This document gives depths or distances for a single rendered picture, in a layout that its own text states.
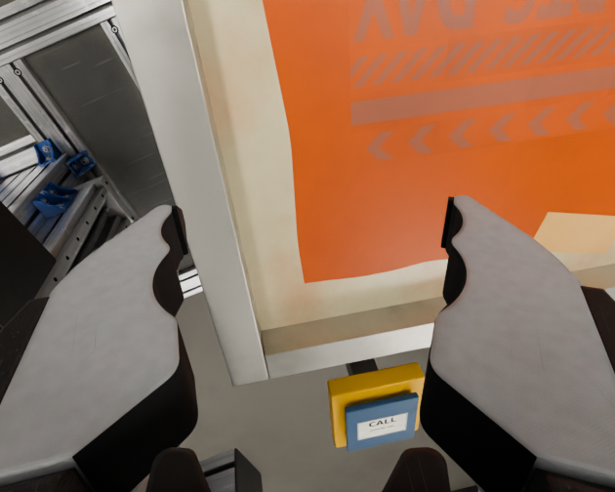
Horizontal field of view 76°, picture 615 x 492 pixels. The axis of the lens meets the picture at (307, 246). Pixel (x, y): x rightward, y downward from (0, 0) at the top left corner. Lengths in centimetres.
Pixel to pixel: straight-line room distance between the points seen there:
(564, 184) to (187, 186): 35
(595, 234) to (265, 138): 37
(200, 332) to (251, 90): 155
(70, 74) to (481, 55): 94
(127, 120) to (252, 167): 81
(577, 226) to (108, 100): 99
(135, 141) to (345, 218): 84
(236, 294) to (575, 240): 37
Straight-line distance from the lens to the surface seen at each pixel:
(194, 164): 29
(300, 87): 31
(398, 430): 63
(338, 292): 41
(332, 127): 33
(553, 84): 40
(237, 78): 31
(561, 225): 49
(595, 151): 46
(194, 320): 175
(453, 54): 35
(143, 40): 27
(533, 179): 43
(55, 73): 114
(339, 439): 64
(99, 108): 113
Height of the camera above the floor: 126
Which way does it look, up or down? 55 degrees down
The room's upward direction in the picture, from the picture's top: 163 degrees clockwise
